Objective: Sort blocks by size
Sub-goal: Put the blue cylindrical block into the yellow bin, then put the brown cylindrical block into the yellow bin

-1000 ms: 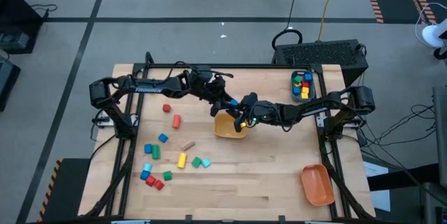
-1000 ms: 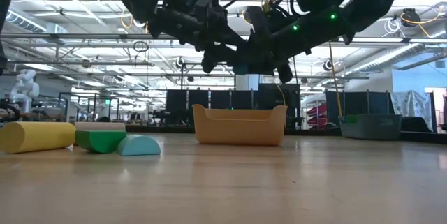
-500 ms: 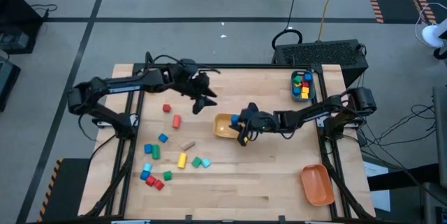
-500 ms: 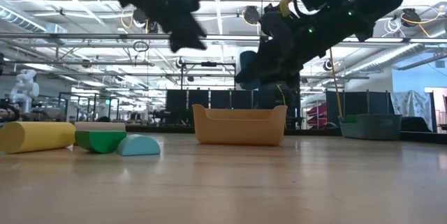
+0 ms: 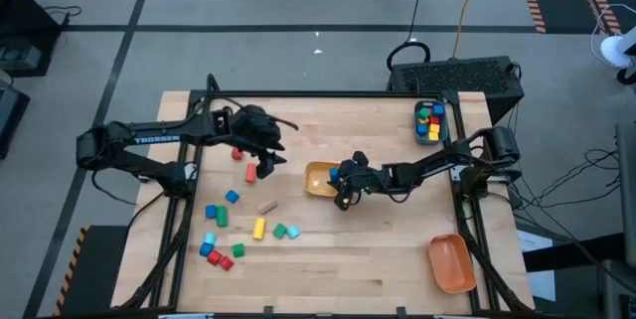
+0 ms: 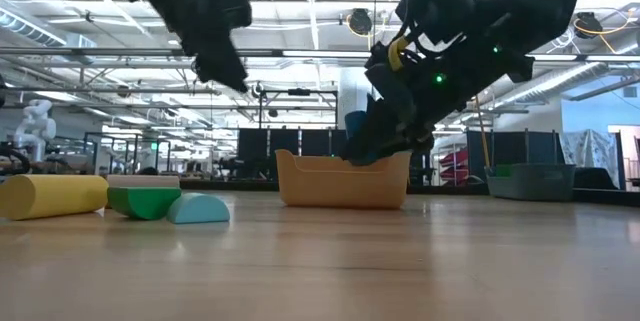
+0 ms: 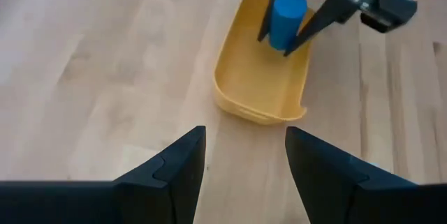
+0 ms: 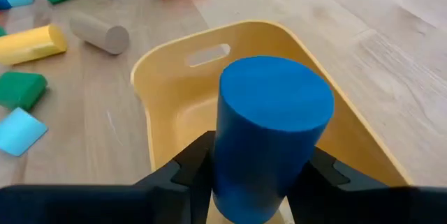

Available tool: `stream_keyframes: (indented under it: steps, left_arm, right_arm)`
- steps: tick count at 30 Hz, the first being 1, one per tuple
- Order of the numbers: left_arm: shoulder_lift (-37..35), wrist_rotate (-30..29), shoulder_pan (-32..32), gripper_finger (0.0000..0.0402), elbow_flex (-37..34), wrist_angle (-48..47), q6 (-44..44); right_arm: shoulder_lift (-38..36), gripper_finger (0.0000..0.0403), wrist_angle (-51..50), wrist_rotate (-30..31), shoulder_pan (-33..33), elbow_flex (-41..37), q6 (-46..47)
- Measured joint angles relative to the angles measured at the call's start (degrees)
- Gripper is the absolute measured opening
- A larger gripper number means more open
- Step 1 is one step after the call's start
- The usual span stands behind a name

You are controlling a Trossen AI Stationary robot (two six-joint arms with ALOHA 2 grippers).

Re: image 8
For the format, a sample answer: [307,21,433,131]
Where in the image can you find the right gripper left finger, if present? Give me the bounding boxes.
[134,130,217,224]

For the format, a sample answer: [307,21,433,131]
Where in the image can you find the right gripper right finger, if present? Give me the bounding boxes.
[288,146,390,224]

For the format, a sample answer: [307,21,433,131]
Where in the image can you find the long blue cylinder block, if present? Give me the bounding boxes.
[211,55,335,224]

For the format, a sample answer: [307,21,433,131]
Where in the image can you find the yellow plastic bin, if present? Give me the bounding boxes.
[130,20,415,224]

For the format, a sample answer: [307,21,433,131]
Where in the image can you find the long plain wood cylinder block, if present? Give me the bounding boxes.
[68,11,131,56]

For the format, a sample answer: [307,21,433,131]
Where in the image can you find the long yellow cylinder block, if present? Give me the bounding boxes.
[0,23,68,66]

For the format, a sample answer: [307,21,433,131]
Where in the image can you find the light blue half-round block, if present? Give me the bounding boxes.
[0,107,49,158]

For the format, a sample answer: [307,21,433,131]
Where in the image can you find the green half-round block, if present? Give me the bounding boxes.
[0,71,49,112]

